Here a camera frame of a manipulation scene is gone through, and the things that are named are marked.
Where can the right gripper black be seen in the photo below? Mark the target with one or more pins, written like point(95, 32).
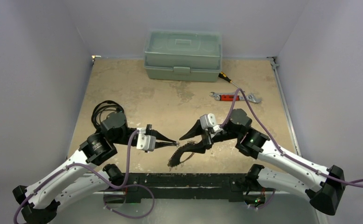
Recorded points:
point(206, 137)

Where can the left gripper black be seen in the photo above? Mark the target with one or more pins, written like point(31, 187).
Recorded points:
point(158, 135)

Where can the silver metal key holder plate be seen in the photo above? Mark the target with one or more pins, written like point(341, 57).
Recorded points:
point(176, 158)

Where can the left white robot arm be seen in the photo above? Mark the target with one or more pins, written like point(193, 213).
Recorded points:
point(86, 171)

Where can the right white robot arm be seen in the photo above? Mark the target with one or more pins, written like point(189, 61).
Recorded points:
point(315, 183)

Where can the silver open-end wrench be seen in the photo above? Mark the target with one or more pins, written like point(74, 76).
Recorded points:
point(217, 94)

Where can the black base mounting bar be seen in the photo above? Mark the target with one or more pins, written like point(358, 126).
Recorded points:
point(233, 187)

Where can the black yellow screwdriver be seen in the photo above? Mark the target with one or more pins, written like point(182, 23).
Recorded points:
point(223, 76)

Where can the green plastic toolbox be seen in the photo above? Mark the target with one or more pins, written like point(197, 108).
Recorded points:
point(194, 56)

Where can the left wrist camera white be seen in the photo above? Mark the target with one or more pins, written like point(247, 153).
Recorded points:
point(145, 142)

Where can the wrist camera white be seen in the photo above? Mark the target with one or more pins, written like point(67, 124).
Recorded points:
point(208, 122)
point(145, 142)

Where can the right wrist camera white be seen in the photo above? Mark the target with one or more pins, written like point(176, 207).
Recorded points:
point(208, 122)

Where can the red handled adjustable wrench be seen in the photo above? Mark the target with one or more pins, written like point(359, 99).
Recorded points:
point(249, 97)

